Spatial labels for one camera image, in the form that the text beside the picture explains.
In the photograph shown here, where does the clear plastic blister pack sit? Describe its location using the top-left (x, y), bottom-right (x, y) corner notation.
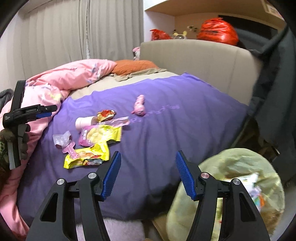
top-left (52, 131), bottom-right (72, 149)

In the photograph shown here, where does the pink plush toy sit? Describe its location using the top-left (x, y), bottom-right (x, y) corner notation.
top-left (132, 47), bottom-right (140, 61)

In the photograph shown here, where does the pink heart plastic tray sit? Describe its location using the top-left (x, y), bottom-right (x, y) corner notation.
top-left (62, 141), bottom-right (79, 159)

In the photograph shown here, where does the pink clear candy wrapper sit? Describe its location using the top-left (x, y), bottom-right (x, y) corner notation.
top-left (98, 116), bottom-right (130, 128)

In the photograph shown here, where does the yellow plush toy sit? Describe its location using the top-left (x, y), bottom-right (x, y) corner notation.
top-left (172, 30), bottom-right (187, 40)

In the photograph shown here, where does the dark jacket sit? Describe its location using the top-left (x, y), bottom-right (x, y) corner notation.
top-left (248, 26), bottom-right (295, 183)

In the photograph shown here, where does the small red plastic bag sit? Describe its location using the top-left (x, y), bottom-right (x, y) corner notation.
top-left (150, 29), bottom-right (171, 41)

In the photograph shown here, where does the gloved left hand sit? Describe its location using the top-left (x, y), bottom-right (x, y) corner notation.
top-left (1, 128), bottom-right (29, 172)

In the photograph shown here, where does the beige bed sheet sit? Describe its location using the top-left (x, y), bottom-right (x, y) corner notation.
top-left (70, 68), bottom-right (177, 99)

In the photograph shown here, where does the grey window curtain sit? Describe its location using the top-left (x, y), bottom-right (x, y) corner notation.
top-left (0, 0), bottom-right (145, 91)

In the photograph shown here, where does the purple bed blanket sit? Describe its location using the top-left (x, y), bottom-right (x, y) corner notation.
top-left (17, 73), bottom-right (247, 225)

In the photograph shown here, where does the yellow wafer wrapper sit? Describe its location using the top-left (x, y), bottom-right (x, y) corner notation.
top-left (63, 142), bottom-right (110, 169)

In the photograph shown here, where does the green trash bag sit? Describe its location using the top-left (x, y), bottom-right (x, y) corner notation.
top-left (166, 148), bottom-right (285, 240)

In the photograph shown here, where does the wooden shelf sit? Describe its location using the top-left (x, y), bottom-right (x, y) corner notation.
top-left (143, 1), bottom-right (285, 41)

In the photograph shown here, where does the pink caterpillar toy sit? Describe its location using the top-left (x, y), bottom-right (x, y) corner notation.
top-left (132, 94), bottom-right (145, 116)

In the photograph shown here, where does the red gold snack wrapper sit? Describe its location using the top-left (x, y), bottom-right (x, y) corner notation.
top-left (96, 109), bottom-right (116, 123)

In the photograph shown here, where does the pink plastic cup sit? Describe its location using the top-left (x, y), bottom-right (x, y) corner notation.
top-left (75, 116), bottom-right (97, 132)

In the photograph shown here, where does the orange pillow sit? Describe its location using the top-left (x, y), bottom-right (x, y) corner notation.
top-left (111, 60), bottom-right (159, 75)

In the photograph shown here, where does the beige bed headboard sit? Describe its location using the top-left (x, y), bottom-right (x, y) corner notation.
top-left (140, 40), bottom-right (262, 104)

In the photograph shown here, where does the large red plastic bag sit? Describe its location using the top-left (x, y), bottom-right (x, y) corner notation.
top-left (197, 18), bottom-right (239, 46)

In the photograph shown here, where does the pink yellow chip bag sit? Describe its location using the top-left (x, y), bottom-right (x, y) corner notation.
top-left (79, 125), bottom-right (122, 147)

